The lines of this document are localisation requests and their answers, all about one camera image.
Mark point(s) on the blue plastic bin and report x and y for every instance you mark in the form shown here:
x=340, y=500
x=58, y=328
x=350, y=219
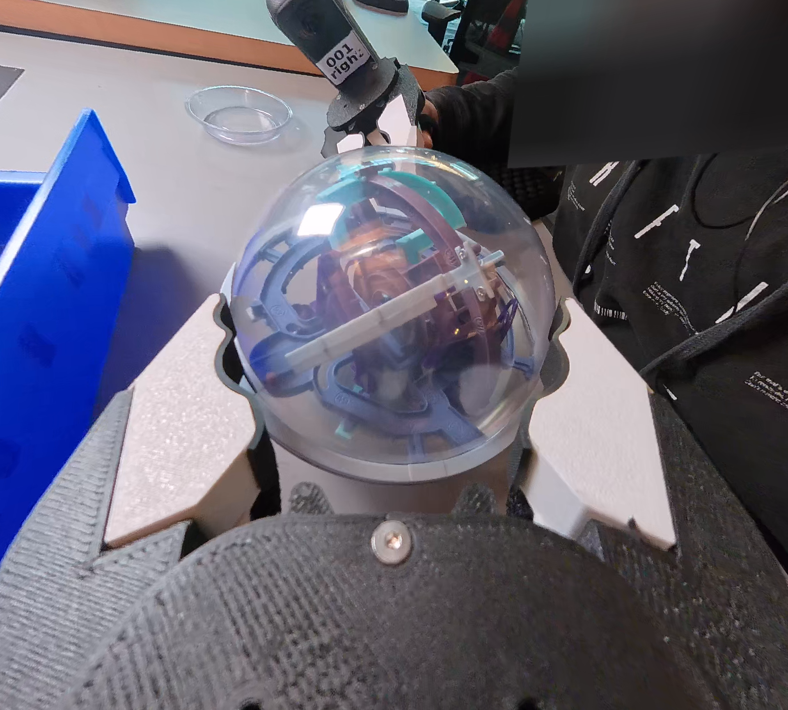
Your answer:
x=62, y=292

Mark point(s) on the person's right forearm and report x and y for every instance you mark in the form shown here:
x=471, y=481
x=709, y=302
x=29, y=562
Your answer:
x=474, y=119

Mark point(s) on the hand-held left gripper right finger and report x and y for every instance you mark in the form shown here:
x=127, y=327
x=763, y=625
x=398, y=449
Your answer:
x=603, y=452

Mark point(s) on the clear plastic maze ball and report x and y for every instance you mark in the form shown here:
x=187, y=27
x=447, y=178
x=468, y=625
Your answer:
x=394, y=328

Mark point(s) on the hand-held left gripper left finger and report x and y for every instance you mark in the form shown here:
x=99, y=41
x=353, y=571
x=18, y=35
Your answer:
x=172, y=452

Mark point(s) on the clear plastic dish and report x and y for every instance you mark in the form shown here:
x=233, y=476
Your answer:
x=240, y=138

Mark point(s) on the black printed hoodie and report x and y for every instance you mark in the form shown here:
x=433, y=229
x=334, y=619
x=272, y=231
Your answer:
x=690, y=292

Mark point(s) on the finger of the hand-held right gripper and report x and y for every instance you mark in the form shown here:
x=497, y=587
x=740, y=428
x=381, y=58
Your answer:
x=394, y=129

